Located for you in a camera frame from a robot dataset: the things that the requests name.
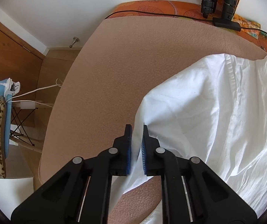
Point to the folded silver tripod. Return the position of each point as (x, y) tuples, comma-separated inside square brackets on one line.
[(227, 7)]

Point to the metal door stopper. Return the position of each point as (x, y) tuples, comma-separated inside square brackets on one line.
[(75, 40)]

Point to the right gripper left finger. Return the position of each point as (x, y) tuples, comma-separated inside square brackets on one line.
[(122, 159)]

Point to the light blue chair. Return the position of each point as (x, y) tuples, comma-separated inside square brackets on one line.
[(9, 135)]

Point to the wooden door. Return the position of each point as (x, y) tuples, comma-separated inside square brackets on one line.
[(19, 60)]

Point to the white long-sleeve shirt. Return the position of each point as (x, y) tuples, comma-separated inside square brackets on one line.
[(215, 109)]

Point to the white power adapter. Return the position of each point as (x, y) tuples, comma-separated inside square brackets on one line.
[(27, 105)]

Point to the white clip-on desk lamp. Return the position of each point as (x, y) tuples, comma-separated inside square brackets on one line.
[(10, 87)]

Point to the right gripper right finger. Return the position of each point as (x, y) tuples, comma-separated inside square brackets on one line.
[(151, 162)]

